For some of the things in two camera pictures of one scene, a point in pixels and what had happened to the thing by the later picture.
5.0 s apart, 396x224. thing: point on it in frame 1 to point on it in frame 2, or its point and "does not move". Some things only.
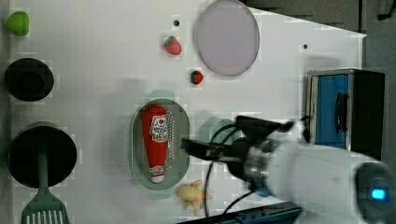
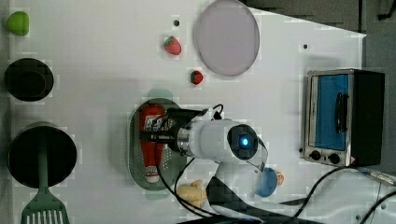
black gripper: [248, 156] to [175, 119]
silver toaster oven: [346, 108] does not move
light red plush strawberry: [173, 45] does not move
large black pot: [42, 136] does not move
